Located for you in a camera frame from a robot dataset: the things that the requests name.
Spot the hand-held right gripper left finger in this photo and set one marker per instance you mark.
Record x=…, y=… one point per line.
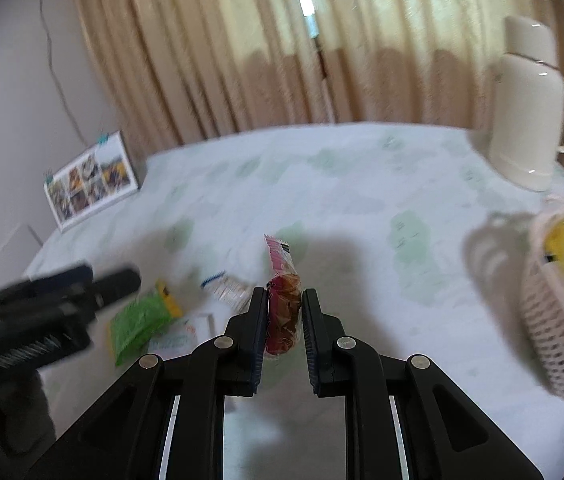
x=260, y=335

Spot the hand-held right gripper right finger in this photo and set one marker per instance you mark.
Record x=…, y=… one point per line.
x=310, y=335

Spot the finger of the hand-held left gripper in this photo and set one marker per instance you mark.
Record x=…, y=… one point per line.
x=117, y=287
x=57, y=280

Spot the pink brown snack packet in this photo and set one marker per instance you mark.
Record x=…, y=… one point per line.
x=284, y=310

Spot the white plastic perforated basket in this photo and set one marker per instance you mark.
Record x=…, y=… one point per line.
x=551, y=340

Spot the green snack packet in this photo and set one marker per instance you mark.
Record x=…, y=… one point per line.
x=137, y=325

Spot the white paper snack packet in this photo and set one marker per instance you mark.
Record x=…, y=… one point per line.
x=182, y=337

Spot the blue binder clip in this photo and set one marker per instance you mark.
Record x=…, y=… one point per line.
x=104, y=138
x=49, y=176

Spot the photo desk calendar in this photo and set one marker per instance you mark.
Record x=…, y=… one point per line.
x=87, y=180

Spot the white green printed tablecloth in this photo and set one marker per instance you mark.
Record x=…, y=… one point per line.
x=361, y=185

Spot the beige patterned curtain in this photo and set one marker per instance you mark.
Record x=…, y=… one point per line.
x=187, y=35

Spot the white thermos jug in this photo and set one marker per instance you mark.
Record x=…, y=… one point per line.
x=521, y=120

